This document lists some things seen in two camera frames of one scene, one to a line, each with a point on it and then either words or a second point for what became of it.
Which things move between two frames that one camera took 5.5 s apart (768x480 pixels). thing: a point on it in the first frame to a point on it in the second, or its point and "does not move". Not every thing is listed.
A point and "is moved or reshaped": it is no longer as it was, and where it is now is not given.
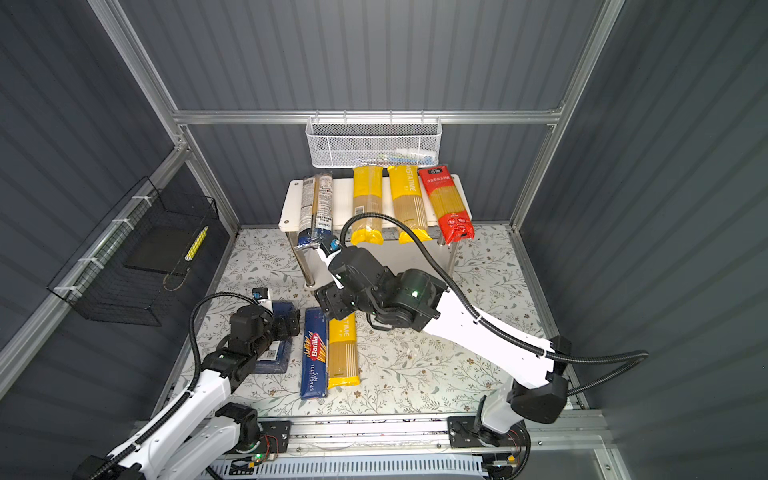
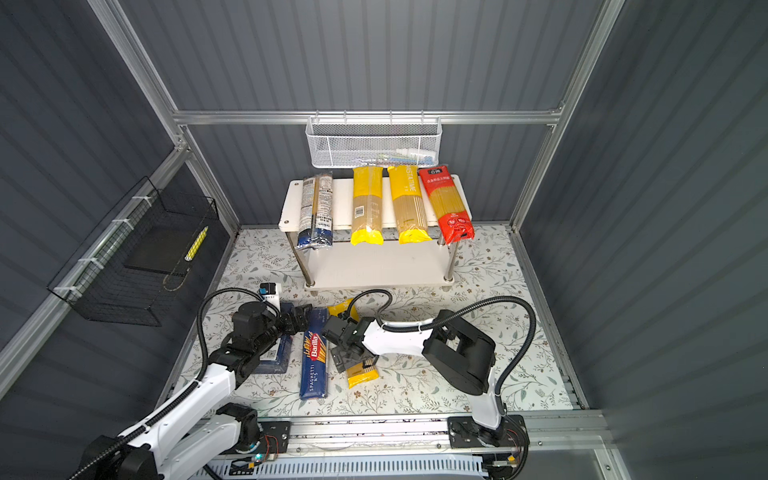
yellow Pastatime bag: (408, 203) does not move
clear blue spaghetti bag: (316, 209) does not move
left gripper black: (292, 322) does not move
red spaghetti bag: (454, 220) does not move
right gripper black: (328, 297) to (341, 358)
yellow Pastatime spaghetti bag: (342, 353) is moved or reshaped
